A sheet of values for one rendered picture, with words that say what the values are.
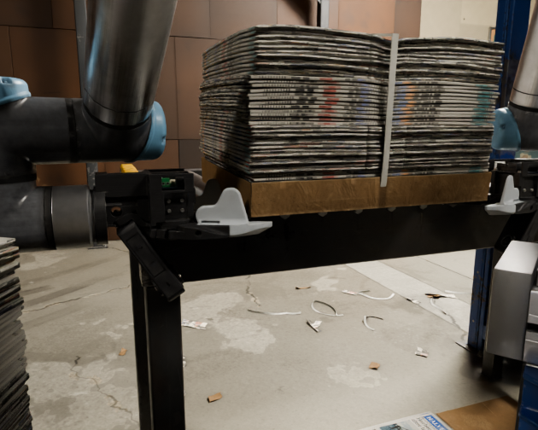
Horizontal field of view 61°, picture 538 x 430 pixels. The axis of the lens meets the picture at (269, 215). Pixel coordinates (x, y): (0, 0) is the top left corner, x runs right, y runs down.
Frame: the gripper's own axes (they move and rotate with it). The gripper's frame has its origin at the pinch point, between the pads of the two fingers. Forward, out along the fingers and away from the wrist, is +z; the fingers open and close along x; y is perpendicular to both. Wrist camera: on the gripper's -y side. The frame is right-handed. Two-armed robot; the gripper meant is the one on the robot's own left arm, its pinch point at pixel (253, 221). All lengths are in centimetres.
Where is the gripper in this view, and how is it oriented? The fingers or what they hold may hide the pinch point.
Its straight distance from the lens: 61.8
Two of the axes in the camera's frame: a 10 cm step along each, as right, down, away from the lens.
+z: 9.4, -0.6, 3.3
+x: -3.4, -1.8, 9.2
